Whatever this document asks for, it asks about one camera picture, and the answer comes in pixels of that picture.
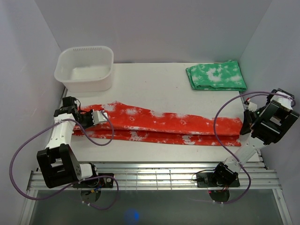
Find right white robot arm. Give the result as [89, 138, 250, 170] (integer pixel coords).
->
[211, 89, 300, 187]

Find red tie-dye trousers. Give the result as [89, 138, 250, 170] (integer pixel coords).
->
[82, 102, 242, 147]

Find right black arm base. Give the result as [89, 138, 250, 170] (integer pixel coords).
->
[192, 162, 240, 188]

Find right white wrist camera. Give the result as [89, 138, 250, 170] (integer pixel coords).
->
[243, 99, 258, 112]

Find purple cable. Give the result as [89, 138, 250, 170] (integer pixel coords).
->
[9, 111, 119, 210]
[214, 91, 296, 205]

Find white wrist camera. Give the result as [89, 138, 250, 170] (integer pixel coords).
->
[243, 99, 258, 112]
[92, 110, 108, 125]

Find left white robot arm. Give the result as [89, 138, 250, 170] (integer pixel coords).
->
[37, 97, 102, 188]

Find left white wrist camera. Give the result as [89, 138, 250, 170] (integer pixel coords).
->
[92, 110, 108, 125]

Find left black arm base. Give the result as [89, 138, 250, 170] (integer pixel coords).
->
[72, 173, 114, 189]

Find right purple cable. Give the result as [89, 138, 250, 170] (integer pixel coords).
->
[214, 91, 296, 205]

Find white plastic basin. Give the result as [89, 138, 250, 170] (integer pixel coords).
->
[54, 46, 114, 92]

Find green folded tie-dye trousers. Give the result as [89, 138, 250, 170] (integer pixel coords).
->
[186, 60, 247, 91]

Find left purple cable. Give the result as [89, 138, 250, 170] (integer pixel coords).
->
[9, 111, 119, 210]

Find aluminium rail frame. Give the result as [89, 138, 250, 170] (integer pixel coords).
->
[20, 90, 293, 225]

